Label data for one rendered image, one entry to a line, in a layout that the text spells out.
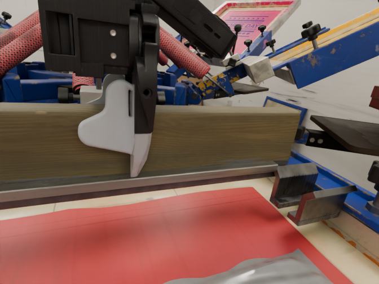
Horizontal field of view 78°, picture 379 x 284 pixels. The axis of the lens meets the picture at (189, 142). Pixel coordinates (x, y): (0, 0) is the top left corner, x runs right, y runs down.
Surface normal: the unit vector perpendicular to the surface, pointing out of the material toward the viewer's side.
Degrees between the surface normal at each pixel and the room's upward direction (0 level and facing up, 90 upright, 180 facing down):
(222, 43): 91
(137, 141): 103
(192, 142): 90
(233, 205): 0
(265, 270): 31
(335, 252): 0
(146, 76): 78
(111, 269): 0
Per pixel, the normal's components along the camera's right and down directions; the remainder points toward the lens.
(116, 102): 0.37, 0.26
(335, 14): -0.93, 0.04
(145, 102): 0.33, 0.53
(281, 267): 0.22, -0.59
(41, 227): 0.11, -0.93
